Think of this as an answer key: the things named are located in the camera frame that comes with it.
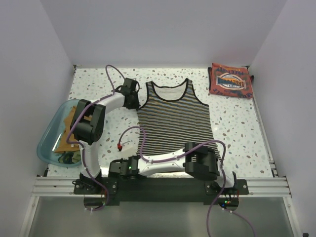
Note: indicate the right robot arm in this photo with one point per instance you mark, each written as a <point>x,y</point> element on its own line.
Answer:
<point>201,161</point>

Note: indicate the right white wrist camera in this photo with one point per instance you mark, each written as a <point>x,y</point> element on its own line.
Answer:
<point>126,148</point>

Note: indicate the black white striped tank top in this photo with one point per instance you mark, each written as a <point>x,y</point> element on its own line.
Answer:
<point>171,117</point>

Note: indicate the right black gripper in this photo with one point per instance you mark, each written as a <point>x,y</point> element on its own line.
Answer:
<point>124,160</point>

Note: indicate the red tank top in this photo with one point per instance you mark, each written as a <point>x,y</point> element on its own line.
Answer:
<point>230,81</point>

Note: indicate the aluminium frame rail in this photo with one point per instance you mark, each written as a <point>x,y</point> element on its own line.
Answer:
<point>236,122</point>

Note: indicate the mustard yellow tank top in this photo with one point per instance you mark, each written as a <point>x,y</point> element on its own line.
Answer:
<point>63,145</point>

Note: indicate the teal plastic basket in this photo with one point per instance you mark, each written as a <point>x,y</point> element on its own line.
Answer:
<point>51,138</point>

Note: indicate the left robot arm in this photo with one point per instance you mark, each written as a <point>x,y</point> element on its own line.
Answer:
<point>88,123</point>

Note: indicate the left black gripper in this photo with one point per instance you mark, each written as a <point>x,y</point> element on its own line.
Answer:
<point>136,104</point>

